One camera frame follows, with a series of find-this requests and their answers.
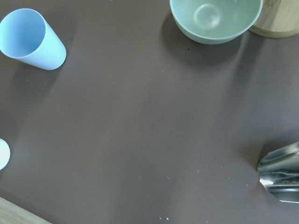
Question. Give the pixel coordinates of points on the cream yellow cup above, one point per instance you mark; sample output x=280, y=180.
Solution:
x=4, y=154

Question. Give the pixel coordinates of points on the light blue cup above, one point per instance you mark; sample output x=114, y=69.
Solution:
x=27, y=37

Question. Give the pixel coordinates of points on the bamboo cutting board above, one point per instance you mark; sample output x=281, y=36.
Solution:
x=13, y=214

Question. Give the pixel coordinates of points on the steel scoop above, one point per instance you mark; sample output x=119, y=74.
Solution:
x=278, y=172

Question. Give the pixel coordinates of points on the mint green bowl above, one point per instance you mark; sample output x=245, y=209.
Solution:
x=215, y=21

